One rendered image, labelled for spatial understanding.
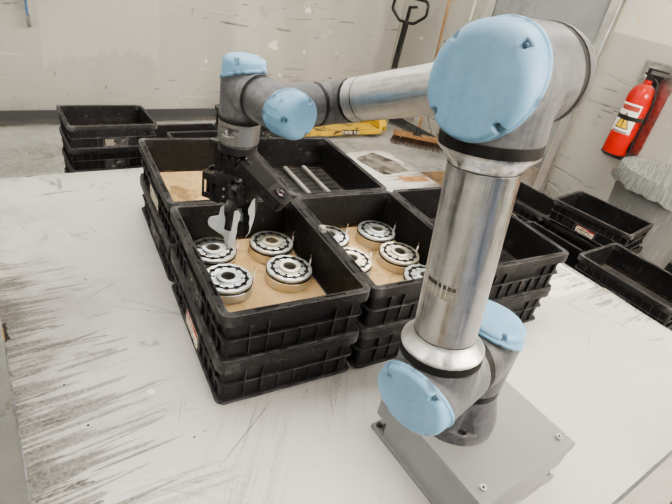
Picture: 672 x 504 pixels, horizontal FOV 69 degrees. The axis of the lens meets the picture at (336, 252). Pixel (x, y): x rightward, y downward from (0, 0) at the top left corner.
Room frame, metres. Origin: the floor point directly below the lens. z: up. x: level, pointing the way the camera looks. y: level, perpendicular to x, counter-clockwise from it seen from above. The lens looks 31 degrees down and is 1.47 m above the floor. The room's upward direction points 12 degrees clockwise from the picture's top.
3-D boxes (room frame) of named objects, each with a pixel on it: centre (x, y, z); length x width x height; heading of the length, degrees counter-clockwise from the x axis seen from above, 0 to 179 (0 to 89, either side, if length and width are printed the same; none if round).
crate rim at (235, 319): (0.86, 0.15, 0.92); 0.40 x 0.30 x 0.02; 34
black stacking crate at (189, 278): (0.86, 0.15, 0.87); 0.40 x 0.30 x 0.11; 34
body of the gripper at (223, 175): (0.85, 0.22, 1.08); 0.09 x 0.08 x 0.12; 73
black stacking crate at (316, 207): (1.03, -0.10, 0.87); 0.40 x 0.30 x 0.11; 34
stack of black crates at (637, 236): (2.33, -1.27, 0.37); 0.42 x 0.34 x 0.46; 40
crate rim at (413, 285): (1.03, -0.10, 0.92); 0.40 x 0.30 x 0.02; 34
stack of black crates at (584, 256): (1.76, -1.22, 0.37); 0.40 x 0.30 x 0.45; 40
